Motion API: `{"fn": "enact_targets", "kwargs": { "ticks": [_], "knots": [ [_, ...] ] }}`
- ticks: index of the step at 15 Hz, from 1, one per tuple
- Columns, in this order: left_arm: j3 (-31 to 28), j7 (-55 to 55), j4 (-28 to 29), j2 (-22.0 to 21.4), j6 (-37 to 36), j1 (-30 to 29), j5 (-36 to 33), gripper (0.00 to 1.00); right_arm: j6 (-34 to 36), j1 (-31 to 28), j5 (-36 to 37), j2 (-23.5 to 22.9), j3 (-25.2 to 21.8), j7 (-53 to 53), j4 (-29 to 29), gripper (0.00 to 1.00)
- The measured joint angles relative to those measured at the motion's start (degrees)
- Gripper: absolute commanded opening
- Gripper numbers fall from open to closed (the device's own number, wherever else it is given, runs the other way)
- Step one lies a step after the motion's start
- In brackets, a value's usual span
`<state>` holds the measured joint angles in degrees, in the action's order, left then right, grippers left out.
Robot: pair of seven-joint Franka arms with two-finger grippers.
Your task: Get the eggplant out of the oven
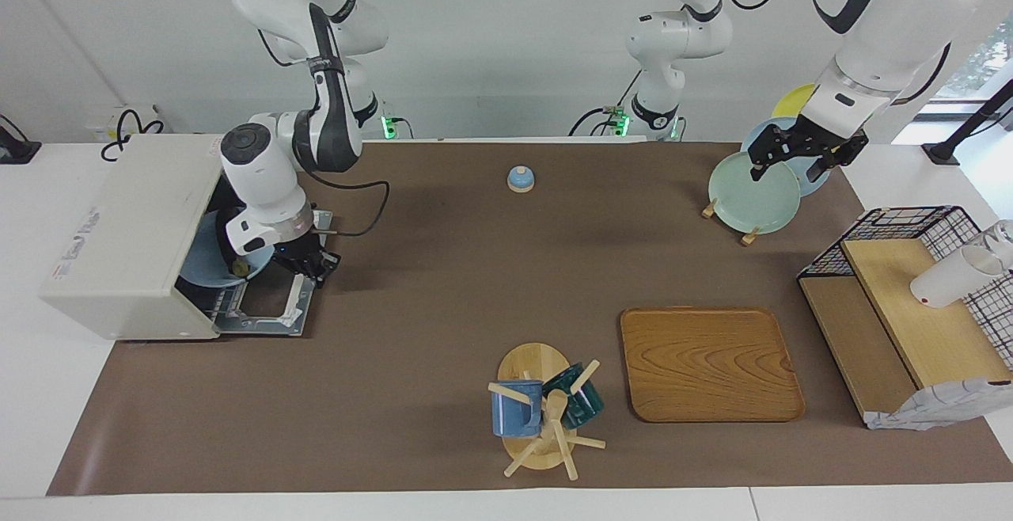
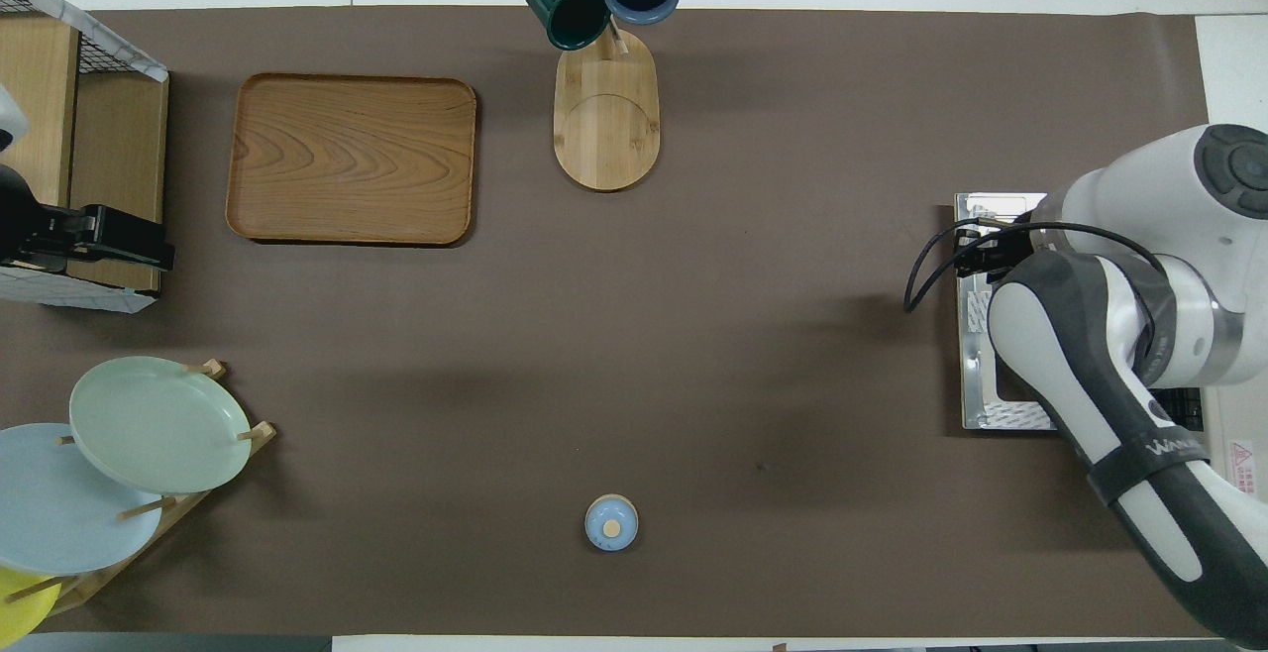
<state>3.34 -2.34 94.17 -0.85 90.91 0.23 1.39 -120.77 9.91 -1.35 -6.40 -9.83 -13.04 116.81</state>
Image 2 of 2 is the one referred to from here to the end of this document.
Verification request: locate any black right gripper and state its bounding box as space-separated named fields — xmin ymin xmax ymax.
xmin=953 ymin=221 xmax=1038 ymax=282

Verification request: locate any brown table mat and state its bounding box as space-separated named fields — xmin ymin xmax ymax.
xmin=0 ymin=6 xmax=1264 ymax=638

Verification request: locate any yellow plate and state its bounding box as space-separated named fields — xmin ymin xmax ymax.
xmin=0 ymin=566 xmax=60 ymax=648

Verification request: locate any oven door with glass window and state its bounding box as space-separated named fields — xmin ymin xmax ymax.
xmin=954 ymin=192 xmax=1069 ymax=432

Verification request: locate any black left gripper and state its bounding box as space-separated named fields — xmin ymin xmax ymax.
xmin=0 ymin=164 xmax=176 ymax=272

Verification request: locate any wooden step shelf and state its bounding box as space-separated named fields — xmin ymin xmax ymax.
xmin=0 ymin=13 xmax=169 ymax=294

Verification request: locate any light blue plate in rack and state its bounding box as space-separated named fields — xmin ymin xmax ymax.
xmin=0 ymin=422 xmax=164 ymax=576

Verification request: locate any pale green plate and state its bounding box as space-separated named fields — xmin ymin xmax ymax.
xmin=69 ymin=356 xmax=253 ymax=495

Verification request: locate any wooden tray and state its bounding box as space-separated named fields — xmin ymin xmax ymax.
xmin=226 ymin=72 xmax=478 ymax=247

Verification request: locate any wooden plate rack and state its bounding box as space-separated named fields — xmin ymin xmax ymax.
xmin=30 ymin=360 xmax=278 ymax=618

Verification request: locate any wooden mug tree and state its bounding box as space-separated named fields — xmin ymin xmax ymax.
xmin=525 ymin=0 xmax=685 ymax=192

